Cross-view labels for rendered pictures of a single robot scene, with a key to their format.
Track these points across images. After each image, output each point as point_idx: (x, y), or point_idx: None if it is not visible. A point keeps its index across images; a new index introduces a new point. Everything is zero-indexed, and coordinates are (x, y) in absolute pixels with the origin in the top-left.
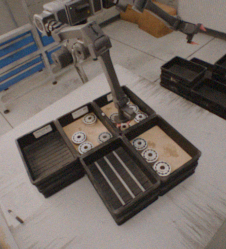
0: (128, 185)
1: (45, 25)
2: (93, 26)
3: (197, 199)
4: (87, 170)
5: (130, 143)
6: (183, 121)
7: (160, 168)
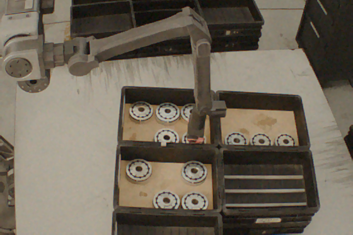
0: (280, 188)
1: (46, 60)
2: (194, 16)
3: (316, 147)
4: (249, 211)
5: (243, 145)
6: (212, 83)
7: (286, 144)
